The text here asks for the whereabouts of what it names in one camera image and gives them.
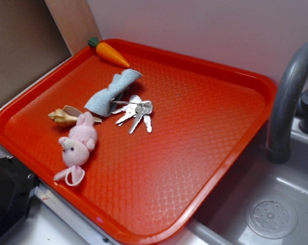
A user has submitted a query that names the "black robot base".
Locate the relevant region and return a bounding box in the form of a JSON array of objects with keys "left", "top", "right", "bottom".
[{"left": 0, "top": 157, "right": 37, "bottom": 242}]

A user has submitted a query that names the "light blue cloth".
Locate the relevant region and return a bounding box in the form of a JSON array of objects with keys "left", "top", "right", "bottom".
[{"left": 84, "top": 69, "right": 142, "bottom": 117}]

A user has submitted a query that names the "silver key bunch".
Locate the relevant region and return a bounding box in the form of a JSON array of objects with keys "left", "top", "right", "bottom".
[{"left": 111, "top": 95, "right": 153, "bottom": 134}]

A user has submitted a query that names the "red plastic tray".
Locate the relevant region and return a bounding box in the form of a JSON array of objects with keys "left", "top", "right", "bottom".
[{"left": 0, "top": 39, "right": 276, "bottom": 244}]

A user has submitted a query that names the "pink plush bunny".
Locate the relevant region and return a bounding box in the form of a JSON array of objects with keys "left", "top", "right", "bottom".
[{"left": 54, "top": 112, "right": 98, "bottom": 186}]

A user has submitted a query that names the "tan conch seashell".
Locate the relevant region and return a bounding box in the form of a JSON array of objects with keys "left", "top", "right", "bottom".
[{"left": 48, "top": 105, "right": 103, "bottom": 128}]

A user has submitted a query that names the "orange toy carrot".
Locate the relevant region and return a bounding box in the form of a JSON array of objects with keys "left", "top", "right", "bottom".
[{"left": 88, "top": 37, "right": 131, "bottom": 68}]

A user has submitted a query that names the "wooden board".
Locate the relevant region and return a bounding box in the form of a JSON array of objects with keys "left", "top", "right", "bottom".
[{"left": 45, "top": 0, "right": 102, "bottom": 55}]

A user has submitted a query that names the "grey toy sink basin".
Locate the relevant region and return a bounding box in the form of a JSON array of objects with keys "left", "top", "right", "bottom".
[{"left": 187, "top": 119, "right": 308, "bottom": 244}]

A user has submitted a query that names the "grey toy faucet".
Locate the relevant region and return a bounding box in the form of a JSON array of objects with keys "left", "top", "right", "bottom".
[{"left": 266, "top": 43, "right": 308, "bottom": 164}]

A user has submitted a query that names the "grey sink drain strainer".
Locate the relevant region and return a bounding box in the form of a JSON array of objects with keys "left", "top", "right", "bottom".
[{"left": 245, "top": 195, "right": 298, "bottom": 239}]

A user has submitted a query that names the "brown cardboard panel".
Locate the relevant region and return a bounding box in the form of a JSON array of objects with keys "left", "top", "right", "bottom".
[{"left": 0, "top": 1, "right": 70, "bottom": 108}]

